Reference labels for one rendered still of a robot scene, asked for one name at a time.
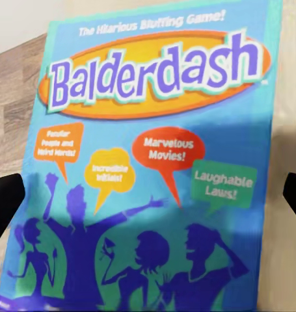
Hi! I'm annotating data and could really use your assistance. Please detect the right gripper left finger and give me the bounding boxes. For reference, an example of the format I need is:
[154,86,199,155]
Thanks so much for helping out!
[0,173,25,238]

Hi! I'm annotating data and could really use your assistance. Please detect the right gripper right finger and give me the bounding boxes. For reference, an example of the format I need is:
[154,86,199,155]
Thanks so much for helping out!
[283,173,296,214]

